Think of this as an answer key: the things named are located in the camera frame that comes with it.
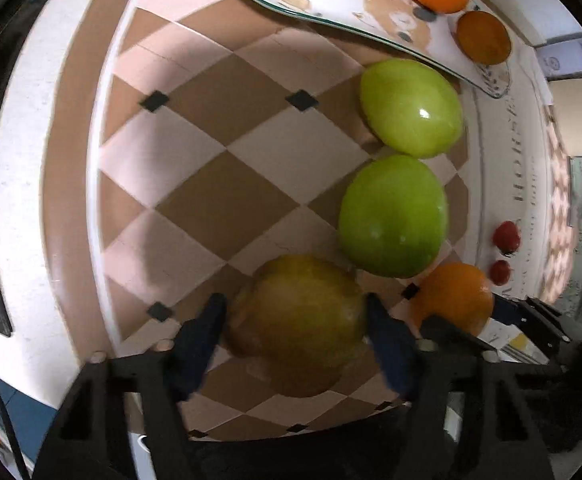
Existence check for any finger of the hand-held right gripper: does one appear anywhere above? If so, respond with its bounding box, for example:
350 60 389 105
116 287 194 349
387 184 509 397
491 296 572 346

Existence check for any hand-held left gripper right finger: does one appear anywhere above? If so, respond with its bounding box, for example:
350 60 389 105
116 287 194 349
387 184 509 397
365 294 556 480

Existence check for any brown checkered mat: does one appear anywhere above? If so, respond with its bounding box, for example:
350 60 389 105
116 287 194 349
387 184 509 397
41 0 574 442

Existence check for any red cherry tomato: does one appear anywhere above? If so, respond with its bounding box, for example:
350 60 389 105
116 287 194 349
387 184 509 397
492 220 522 256
489 260 512 286

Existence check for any brownish green pear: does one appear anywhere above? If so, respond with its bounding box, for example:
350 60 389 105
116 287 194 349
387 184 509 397
223 255 372 398

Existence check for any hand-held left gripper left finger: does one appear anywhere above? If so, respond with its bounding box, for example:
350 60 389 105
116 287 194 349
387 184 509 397
31 292 229 480

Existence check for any blue cabinet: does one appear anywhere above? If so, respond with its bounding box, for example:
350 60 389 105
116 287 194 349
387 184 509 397
0 355 59 463

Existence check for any dark brown-orange round fruit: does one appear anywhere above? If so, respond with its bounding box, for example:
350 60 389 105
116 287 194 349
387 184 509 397
457 10 513 66

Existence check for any green apple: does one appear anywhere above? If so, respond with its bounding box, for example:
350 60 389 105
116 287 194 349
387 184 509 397
338 154 449 279
360 58 465 159

